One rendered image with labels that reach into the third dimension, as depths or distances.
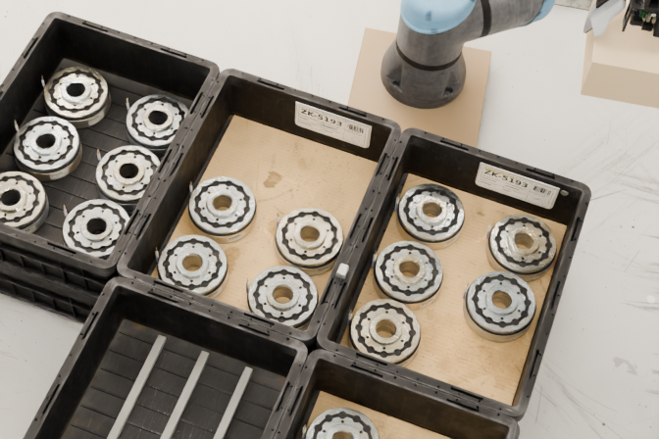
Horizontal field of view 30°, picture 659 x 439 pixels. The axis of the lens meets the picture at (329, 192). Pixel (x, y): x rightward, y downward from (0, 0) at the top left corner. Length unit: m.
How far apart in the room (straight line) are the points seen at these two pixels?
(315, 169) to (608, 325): 0.53
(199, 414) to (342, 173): 0.46
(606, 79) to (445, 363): 0.47
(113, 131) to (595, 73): 0.76
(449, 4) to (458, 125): 0.24
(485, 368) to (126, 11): 0.98
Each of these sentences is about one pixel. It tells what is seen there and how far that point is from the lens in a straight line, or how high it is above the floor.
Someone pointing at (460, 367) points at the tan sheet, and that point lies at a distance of 1.80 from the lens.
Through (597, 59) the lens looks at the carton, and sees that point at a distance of 1.78.
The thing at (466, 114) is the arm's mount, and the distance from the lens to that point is 2.17.
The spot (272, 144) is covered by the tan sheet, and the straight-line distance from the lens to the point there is 1.97.
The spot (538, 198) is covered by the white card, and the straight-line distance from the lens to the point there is 1.91.
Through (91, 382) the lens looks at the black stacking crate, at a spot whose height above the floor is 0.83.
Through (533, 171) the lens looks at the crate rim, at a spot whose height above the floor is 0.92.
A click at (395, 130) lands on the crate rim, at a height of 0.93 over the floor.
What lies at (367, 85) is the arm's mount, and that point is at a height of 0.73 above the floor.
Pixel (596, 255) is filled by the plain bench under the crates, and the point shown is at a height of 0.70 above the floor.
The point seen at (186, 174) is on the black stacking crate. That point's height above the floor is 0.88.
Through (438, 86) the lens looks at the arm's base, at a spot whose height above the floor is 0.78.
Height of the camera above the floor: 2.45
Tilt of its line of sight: 57 degrees down
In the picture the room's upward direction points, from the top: 5 degrees clockwise
